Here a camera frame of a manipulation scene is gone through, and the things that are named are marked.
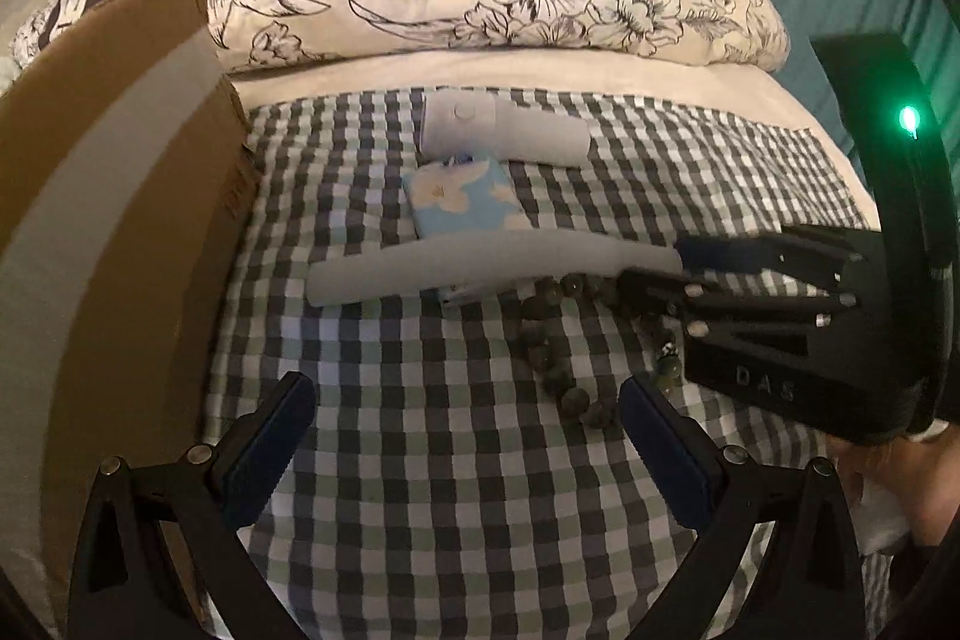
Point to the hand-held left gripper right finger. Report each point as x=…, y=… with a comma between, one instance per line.
x=667, y=452

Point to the blue floral tissue pack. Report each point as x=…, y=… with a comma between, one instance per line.
x=457, y=197

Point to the small white wrapper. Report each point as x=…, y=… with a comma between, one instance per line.
x=457, y=293

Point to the brown cardboard box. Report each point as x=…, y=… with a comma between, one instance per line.
x=112, y=235

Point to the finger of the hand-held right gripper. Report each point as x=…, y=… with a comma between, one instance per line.
x=652, y=291
x=701, y=251

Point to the green checked cloth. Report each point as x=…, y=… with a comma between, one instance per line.
x=450, y=460

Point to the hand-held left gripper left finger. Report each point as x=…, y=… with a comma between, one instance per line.
x=270, y=452

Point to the person's right hand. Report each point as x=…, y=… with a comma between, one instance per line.
x=900, y=471

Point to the white foam strip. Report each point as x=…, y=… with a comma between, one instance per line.
x=450, y=265

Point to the white plastic bottle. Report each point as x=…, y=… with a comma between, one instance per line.
x=510, y=130

